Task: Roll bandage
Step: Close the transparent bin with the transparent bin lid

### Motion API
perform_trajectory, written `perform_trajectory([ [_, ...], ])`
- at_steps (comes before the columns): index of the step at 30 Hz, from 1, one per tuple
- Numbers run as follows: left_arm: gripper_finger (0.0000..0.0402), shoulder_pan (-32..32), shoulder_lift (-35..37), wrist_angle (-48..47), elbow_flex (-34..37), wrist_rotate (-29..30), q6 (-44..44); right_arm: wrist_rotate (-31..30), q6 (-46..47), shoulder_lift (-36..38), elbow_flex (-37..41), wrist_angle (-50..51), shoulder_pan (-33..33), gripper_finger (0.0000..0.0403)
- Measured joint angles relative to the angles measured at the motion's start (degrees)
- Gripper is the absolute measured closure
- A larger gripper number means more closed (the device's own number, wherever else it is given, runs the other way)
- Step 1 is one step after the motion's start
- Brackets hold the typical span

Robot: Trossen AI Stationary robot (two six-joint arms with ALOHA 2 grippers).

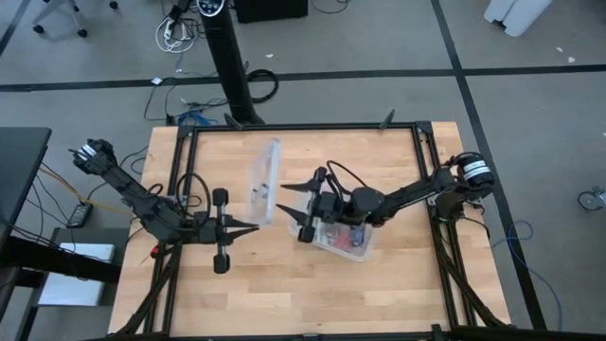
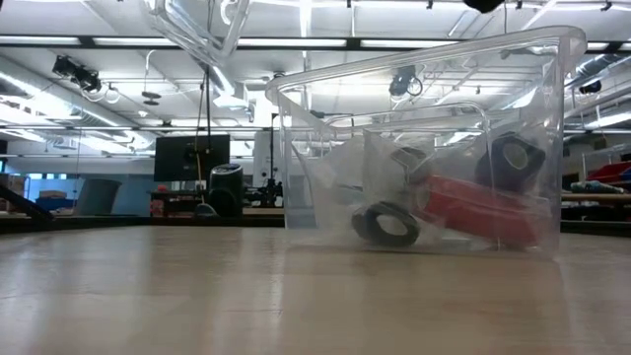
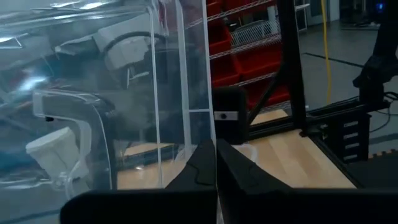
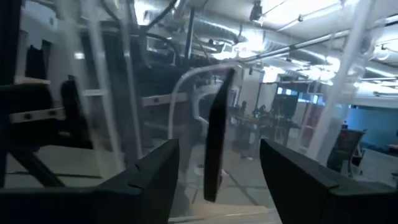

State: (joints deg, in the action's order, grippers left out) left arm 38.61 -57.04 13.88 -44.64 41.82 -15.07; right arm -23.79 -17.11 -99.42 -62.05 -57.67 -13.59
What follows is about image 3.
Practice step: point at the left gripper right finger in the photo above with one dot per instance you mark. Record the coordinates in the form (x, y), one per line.
(239, 174)

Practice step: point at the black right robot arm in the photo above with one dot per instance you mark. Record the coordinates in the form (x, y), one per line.
(379, 62)

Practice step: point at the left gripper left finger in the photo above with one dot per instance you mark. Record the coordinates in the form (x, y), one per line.
(202, 171)

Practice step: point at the red plastic bin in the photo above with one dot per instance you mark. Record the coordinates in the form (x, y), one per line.
(258, 62)
(276, 95)
(219, 37)

